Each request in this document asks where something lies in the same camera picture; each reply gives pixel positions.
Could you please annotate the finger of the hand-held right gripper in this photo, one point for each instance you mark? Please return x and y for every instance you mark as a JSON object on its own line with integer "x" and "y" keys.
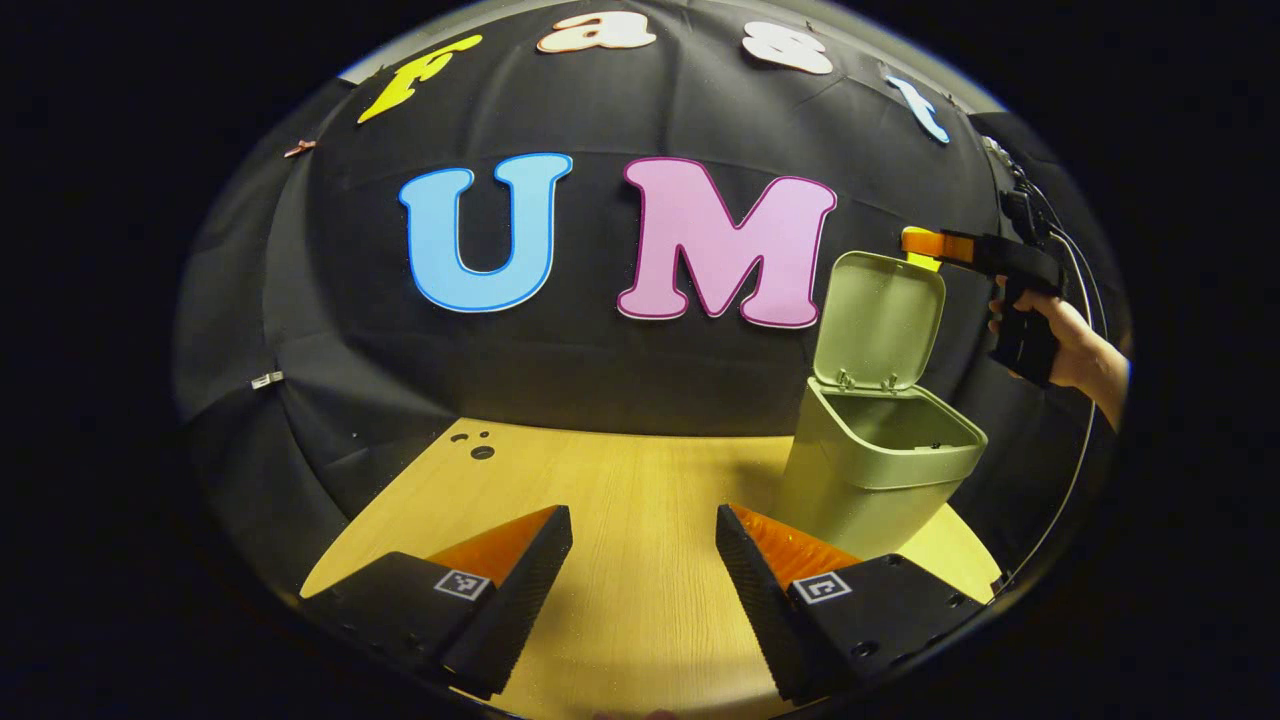
{"x": 945, "y": 246}

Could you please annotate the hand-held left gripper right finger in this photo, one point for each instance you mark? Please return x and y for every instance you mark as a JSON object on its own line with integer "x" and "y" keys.
{"x": 755, "y": 590}

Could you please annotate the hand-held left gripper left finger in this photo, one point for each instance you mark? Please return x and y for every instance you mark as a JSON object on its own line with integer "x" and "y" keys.
{"x": 525, "y": 590}

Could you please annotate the green desktop garbage bin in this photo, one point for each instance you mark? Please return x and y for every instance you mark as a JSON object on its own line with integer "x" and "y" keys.
{"x": 870, "y": 460}

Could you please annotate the wooden desktop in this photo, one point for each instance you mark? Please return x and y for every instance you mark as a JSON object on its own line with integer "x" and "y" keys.
{"x": 630, "y": 520}

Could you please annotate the black backdrop cloth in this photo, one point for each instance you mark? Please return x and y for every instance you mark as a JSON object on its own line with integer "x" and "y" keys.
{"x": 600, "y": 380}

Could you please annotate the white clip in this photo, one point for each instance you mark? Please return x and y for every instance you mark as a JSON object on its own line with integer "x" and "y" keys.
{"x": 267, "y": 380}

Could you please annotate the red clip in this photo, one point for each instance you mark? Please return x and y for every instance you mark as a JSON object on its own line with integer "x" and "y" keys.
{"x": 299, "y": 148}

